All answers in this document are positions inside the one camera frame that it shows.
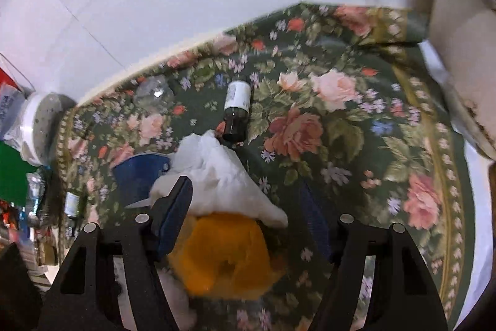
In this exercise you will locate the floral tablecloth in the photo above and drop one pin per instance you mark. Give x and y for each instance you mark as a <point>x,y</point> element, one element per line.
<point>348,145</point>

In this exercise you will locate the green box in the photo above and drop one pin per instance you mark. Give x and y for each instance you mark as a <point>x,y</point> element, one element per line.
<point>15,168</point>

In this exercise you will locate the clear plastic packet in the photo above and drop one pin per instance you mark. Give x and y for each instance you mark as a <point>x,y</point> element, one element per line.
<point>9,110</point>

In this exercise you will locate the clear glass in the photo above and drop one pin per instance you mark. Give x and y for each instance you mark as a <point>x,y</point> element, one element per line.
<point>153,94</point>

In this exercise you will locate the white jar with speckled lid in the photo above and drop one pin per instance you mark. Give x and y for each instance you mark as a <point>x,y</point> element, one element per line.
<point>42,125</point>

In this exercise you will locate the white tissue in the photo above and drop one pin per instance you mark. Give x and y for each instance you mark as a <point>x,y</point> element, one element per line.
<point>221,179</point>

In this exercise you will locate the brown bottle with white label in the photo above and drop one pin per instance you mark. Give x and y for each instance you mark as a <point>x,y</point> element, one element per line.
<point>236,110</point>

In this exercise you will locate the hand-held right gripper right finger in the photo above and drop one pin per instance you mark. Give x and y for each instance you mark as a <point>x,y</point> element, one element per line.
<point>316,218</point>

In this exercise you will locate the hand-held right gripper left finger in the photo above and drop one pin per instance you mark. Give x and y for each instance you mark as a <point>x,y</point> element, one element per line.
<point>174,216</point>

